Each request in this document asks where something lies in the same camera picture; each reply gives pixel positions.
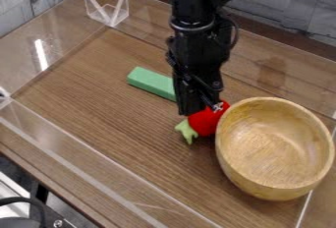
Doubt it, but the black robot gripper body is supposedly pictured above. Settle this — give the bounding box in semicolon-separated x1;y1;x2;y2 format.
167;22;239;89

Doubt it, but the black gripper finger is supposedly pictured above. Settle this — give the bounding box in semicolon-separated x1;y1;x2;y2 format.
174;74;206;116
190;74;223;112

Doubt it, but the red plush strawberry fruit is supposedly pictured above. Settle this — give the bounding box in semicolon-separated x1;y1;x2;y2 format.
175;100;230;144

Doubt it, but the light wooden bowl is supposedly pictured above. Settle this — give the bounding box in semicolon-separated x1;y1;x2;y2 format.
215;97;335;201

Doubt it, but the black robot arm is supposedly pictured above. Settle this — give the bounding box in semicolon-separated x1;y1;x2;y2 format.
167;0;238;116

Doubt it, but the green rectangular foam block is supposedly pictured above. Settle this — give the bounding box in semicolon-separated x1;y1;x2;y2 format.
127;67;176;101

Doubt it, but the clear acrylic corner bracket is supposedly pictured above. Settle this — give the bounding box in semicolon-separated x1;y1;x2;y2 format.
84;0;128;28

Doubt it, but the clear acrylic enclosure wall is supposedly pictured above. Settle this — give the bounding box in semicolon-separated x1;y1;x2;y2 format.
0;0;336;228

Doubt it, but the black cable bottom left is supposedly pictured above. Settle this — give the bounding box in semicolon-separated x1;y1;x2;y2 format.
0;197;47;228

